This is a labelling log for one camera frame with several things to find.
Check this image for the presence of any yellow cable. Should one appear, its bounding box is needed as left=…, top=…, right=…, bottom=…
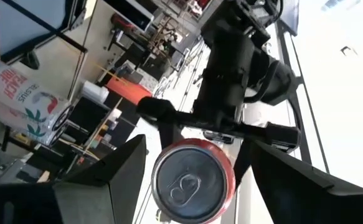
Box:
left=95, top=63, right=129, bottom=85

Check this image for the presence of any black partition panel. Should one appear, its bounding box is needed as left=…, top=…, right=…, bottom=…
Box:
left=65, top=96, right=138, bottom=150

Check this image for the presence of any white cylindrical column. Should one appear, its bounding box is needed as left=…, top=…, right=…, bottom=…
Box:
left=82, top=80, right=110, bottom=103

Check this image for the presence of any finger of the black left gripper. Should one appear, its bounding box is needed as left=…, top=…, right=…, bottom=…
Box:
left=158, top=123, right=184, bottom=149
left=233, top=138, right=255, bottom=189

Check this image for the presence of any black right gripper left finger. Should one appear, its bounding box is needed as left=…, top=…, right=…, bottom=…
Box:
left=0, top=134, right=147, bottom=224

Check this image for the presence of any red Fanta strawberry can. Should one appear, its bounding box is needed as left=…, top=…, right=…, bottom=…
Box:
left=151, top=138, right=237, bottom=224

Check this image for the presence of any white Celsius peach can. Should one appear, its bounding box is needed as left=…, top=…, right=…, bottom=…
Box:
left=0, top=51, right=73, bottom=131
left=0, top=99, right=64, bottom=147

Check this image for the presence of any orange partition panel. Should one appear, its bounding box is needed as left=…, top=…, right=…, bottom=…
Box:
left=106, top=77, right=153, bottom=106

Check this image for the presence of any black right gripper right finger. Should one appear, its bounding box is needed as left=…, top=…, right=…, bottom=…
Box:
left=249, top=139, right=363, bottom=224

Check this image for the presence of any black camera cable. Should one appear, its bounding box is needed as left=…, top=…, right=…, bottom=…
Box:
left=244, top=60, right=281, bottom=103

